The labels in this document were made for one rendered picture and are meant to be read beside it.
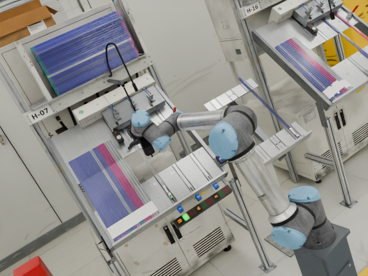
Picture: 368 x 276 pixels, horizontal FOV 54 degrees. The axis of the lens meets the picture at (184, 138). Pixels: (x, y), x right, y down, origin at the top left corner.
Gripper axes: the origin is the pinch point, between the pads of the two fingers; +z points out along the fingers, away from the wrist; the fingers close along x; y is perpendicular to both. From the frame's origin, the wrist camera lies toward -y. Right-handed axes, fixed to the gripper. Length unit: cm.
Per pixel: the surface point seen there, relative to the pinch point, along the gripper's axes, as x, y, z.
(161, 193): 3.0, -25.8, 4.8
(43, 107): 31, 46, 6
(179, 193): -4.7, -30.6, 3.6
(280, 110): -108, -17, 48
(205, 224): -18, -53, 51
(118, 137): 5.8, 12.6, 9.1
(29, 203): 84, 50, 181
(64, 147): 31.9, 24.5, 17.2
